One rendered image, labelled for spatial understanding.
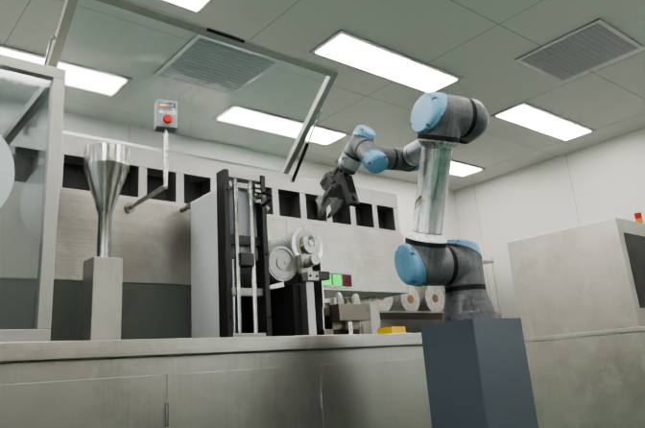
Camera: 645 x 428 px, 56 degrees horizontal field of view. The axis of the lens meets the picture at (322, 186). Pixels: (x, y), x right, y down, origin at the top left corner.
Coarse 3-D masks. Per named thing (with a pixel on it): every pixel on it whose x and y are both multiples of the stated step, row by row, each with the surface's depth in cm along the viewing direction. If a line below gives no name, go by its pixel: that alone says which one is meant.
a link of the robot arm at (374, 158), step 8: (360, 144) 204; (368, 144) 203; (360, 152) 203; (368, 152) 200; (376, 152) 199; (384, 152) 202; (392, 152) 203; (360, 160) 205; (368, 160) 198; (376, 160) 198; (384, 160) 199; (392, 160) 203; (368, 168) 199; (376, 168) 199; (384, 168) 201; (392, 168) 205
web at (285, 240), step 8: (272, 240) 238; (280, 240) 231; (288, 240) 226; (272, 248) 233; (288, 248) 225; (296, 256) 222; (232, 264) 204; (296, 264) 221; (232, 272) 203; (240, 272) 226; (248, 272) 222; (232, 280) 202; (240, 280) 227; (248, 280) 224; (272, 280) 216; (280, 280) 215; (256, 288) 228; (232, 304) 200; (232, 312) 200; (232, 320) 199
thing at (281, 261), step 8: (280, 248) 218; (272, 256) 216; (280, 256) 218; (288, 256) 220; (272, 264) 215; (280, 264) 217; (288, 264) 219; (272, 272) 213; (280, 272) 216; (288, 272) 218
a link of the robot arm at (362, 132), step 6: (360, 126) 208; (354, 132) 208; (360, 132) 206; (366, 132) 206; (372, 132) 208; (354, 138) 208; (360, 138) 206; (366, 138) 206; (372, 138) 208; (348, 144) 210; (354, 144) 207; (348, 150) 210; (354, 150) 207; (348, 156) 210; (354, 156) 209
